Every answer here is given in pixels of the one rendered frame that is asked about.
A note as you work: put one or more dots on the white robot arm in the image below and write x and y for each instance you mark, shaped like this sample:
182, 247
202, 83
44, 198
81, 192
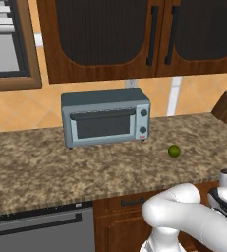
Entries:
187, 213

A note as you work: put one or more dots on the wooden drawer front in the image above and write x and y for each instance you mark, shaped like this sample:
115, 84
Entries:
115, 204

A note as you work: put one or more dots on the grey toaster oven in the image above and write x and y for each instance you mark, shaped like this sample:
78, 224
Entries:
105, 118

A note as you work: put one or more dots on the green lime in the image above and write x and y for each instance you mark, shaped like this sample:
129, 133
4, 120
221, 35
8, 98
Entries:
174, 151

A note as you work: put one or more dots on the wooden cupboard door dark panel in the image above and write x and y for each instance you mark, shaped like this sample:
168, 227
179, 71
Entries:
200, 34
98, 36

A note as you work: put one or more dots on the wooden lower cupboard door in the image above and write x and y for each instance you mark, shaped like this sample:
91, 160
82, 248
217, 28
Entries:
124, 234

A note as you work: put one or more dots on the grey dishwasher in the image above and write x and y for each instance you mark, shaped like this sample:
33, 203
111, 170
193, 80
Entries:
41, 231

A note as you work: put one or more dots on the wooden framed window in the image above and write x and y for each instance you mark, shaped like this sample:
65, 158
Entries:
10, 42

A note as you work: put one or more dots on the white wall socket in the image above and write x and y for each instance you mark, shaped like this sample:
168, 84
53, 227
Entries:
130, 83

